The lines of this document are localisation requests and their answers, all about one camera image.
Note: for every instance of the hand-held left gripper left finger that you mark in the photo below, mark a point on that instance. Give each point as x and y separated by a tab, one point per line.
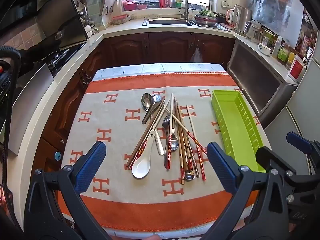
92	163

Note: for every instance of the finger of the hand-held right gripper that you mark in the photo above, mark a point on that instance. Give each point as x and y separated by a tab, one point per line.
278	161
298	142

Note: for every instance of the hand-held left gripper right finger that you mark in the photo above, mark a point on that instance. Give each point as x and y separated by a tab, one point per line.
220	166

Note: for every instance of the pile of mixed chopsticks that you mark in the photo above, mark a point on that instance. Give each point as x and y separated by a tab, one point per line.
182	150

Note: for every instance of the green plastic utensil tray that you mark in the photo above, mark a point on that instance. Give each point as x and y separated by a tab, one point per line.
235	120

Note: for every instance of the white ceramic soup spoon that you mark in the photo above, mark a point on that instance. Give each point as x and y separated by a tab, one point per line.
141	167

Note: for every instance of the metal fork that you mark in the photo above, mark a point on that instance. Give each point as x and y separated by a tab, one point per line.
166	123

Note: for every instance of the hanging kitchen utensils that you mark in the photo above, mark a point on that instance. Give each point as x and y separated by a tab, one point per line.
80	1

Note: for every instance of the grey refrigerator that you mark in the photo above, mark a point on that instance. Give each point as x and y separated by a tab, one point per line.
300	110

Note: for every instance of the teal cabinet knob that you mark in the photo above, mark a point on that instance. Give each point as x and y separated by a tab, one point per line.
58	156

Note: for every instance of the orange and beige printed blanket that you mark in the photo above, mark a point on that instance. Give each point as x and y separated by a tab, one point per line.
112	120

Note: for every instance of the red label white canister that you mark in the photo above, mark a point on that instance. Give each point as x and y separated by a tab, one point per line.
296	70

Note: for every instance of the silver storage cabinet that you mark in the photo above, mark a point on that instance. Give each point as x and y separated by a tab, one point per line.
257	82

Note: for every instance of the yellow bottle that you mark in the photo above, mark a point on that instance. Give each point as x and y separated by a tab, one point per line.
291	60

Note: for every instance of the stainless steel panel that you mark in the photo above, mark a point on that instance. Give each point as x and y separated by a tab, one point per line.
32	105

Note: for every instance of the green label bottle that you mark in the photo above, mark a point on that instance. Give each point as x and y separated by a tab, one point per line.
283	53

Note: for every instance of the clear plastic bottle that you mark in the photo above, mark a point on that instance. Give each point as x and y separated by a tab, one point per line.
276	48

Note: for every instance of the white ceramic bowl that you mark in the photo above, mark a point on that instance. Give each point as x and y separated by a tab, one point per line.
265	50

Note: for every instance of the gas stove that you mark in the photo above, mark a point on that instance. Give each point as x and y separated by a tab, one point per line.
62	57

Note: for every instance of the light patterned tablecloth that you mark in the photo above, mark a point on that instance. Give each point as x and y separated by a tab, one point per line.
150	68

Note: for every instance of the hanging white plastic bag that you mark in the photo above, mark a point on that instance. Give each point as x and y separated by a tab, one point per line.
196	56

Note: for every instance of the glass pitcher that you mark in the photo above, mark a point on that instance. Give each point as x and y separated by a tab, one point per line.
255	32

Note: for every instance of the brown wooden kitchen cabinets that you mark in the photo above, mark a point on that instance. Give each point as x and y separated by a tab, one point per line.
170	47

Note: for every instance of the steel jug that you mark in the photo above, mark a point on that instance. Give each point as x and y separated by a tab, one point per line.
245	21

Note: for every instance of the white ceramic dishes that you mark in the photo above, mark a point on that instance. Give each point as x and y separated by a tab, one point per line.
91	28

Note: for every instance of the large clear plastic bag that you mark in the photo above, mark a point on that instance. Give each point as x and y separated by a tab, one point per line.
272	7

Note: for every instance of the white and pink kettle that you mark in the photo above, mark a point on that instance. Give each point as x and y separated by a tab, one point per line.
235	15

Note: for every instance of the black range hood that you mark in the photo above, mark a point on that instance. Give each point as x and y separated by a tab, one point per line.
62	22

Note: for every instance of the pink lidded container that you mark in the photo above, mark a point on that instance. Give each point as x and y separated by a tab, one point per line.
120	20

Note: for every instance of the metal basin with greens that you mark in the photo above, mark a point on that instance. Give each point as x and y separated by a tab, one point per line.
205	20

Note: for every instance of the steel sink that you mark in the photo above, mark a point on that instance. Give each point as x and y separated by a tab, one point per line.
165	22

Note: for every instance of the white cutting board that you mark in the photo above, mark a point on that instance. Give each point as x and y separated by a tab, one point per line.
110	2

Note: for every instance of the metal faucet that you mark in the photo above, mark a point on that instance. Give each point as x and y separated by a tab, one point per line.
186	7

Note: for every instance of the red bowl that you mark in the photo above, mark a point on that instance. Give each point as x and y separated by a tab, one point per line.
130	5

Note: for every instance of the white wall socket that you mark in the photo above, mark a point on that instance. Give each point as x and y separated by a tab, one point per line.
226	3

